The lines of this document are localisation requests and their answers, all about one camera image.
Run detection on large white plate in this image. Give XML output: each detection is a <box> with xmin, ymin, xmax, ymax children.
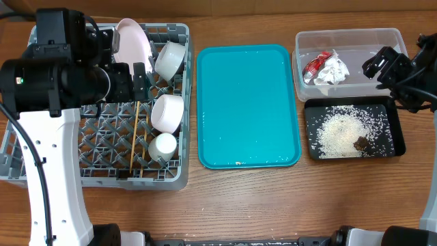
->
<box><xmin>114</xmin><ymin>18</ymin><xmax>153</xmax><ymax>76</ymax></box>

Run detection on grey bowl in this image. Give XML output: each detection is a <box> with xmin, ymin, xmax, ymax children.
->
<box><xmin>155</xmin><ymin>42</ymin><xmax>186</xmax><ymax>81</ymax></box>

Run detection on white napkin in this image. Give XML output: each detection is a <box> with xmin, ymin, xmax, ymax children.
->
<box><xmin>313</xmin><ymin>50</ymin><xmax>350</xmax><ymax>85</ymax></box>

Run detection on white paper cup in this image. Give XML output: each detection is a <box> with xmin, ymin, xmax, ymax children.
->
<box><xmin>148</xmin><ymin>133</ymin><xmax>178</xmax><ymax>161</ymax></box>

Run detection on red snack wrapper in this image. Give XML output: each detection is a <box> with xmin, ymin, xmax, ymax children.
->
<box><xmin>302</xmin><ymin>51</ymin><xmax>333</xmax><ymax>84</ymax></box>

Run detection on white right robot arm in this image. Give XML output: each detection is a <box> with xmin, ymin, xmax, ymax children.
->
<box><xmin>323</xmin><ymin>34</ymin><xmax>436</xmax><ymax>246</ymax></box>

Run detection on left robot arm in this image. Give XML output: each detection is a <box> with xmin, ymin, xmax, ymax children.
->
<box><xmin>1</xmin><ymin>58</ymin><xmax>149</xmax><ymax>245</ymax></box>

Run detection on grey dishwasher rack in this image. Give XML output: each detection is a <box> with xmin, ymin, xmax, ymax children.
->
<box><xmin>0</xmin><ymin>23</ymin><xmax>195</xmax><ymax>191</ymax></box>

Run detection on clear plastic bin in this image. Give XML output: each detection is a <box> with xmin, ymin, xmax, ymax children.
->
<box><xmin>292</xmin><ymin>28</ymin><xmax>408</xmax><ymax>102</ymax></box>

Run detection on black tray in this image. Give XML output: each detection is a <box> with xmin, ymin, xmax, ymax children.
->
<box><xmin>304</xmin><ymin>96</ymin><xmax>406</xmax><ymax>160</ymax></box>

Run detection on brown food scrap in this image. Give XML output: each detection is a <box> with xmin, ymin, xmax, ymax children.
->
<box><xmin>353</xmin><ymin>136</ymin><xmax>370</xmax><ymax>151</ymax></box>

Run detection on rice pile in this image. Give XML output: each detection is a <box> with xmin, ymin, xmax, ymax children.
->
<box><xmin>305</xmin><ymin>105</ymin><xmax>395</xmax><ymax>159</ymax></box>

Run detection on teal plastic tray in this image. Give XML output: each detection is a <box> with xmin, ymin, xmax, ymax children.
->
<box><xmin>196</xmin><ymin>44</ymin><xmax>302</xmax><ymax>169</ymax></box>

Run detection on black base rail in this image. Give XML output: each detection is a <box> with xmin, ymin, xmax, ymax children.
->
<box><xmin>145</xmin><ymin>236</ymin><xmax>345</xmax><ymax>246</ymax></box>

